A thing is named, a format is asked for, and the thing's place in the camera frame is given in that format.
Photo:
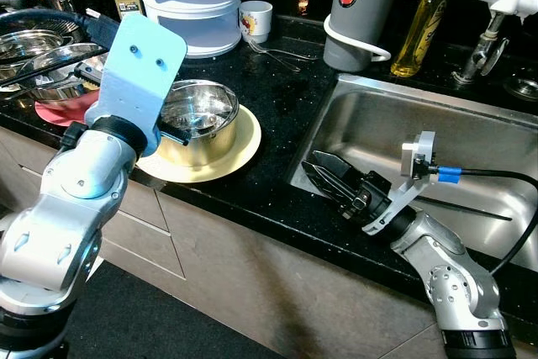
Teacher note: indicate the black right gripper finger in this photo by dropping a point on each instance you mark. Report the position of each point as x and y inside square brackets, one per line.
[340, 168]
[328, 187]

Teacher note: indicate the shiny steel pot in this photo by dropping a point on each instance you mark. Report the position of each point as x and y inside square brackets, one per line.
[197, 124]

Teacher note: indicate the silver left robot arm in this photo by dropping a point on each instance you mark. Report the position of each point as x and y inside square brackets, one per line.
[76, 174]

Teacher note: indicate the black kitchen tongs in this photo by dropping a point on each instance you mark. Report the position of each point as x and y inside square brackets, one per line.
[42, 80]

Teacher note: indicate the cream yellow plate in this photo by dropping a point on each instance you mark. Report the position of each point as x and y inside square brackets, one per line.
[227, 157]

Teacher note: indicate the stainless steel sink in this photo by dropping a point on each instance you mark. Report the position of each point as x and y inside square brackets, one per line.
[378, 124]

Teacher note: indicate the pink mat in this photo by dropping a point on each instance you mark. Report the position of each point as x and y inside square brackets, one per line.
[63, 111]

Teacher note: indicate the steel bowl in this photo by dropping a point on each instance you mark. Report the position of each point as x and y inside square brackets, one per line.
[59, 88]
[25, 46]

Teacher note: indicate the steel fork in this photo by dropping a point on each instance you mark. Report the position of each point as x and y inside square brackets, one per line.
[282, 55]

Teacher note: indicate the white stacked food container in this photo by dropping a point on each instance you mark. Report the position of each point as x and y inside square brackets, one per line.
[189, 6]

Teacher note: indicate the white printed mug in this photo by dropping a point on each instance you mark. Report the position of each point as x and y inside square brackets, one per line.
[256, 21]

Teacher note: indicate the yellow oil bottle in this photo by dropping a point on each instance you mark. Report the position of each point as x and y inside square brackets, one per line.
[416, 39]

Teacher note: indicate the round steel counter hole cover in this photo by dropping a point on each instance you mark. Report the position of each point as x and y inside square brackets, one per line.
[523, 88]

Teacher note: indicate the grey cylinder water filter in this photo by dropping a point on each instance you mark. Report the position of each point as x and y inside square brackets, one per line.
[361, 6]

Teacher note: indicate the chrome faucet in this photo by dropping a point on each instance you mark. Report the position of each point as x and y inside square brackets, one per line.
[483, 48]

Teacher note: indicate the black floor mat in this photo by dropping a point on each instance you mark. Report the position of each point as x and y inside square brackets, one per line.
[168, 325]

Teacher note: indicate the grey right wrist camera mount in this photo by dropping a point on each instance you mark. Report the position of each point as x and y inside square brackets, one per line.
[418, 157]

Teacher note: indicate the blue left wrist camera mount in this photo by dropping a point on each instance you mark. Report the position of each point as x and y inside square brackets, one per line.
[139, 73]

